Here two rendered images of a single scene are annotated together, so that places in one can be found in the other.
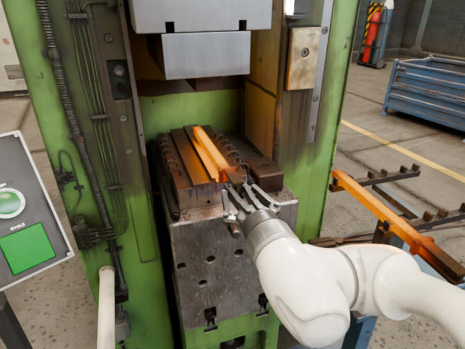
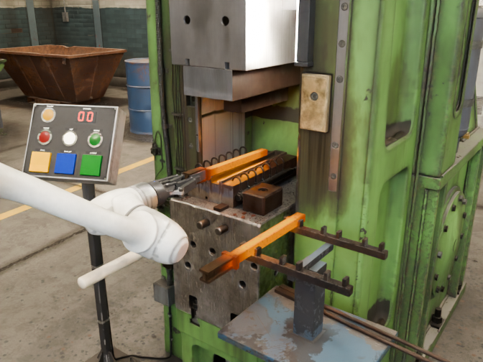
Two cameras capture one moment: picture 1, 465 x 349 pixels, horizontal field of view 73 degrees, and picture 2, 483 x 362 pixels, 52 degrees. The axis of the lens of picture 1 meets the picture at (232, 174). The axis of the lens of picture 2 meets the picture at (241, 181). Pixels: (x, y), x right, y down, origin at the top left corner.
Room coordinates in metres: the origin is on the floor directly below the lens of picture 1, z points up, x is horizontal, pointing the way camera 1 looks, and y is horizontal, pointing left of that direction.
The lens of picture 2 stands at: (-0.09, -1.29, 1.55)
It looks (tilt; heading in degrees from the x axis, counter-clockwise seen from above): 20 degrees down; 54
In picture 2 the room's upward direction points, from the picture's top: straight up
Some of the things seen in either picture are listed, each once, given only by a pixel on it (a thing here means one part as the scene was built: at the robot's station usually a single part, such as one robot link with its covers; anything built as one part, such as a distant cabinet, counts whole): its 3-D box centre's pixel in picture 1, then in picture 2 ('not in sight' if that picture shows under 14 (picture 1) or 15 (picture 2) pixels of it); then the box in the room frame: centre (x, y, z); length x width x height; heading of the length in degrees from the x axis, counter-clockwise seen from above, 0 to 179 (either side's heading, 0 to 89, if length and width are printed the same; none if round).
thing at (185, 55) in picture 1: (189, 43); (245, 75); (0.94, 0.12, 1.32); 0.42 x 0.20 x 0.10; 18
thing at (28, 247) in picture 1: (28, 248); (91, 165); (0.46, 0.40, 1.01); 0.07 x 0.05 x 0.07; 133
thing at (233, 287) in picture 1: (214, 217); (258, 240); (0.97, 0.07, 0.69); 0.56 x 0.38 x 0.45; 18
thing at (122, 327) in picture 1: (116, 326); (165, 291); (0.74, 0.43, 0.36); 0.09 x 0.07 x 0.12; 108
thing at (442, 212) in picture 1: (403, 192); (312, 246); (0.73, -0.47, 0.97); 0.23 x 0.06 x 0.02; 17
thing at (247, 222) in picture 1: (257, 221); (159, 191); (0.51, -0.05, 1.04); 0.09 x 0.08 x 0.07; 18
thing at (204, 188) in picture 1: (196, 158); (245, 173); (0.94, 0.12, 0.96); 0.42 x 0.20 x 0.09; 18
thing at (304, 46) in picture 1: (302, 59); (315, 103); (0.97, -0.20, 1.27); 0.09 x 0.02 x 0.17; 108
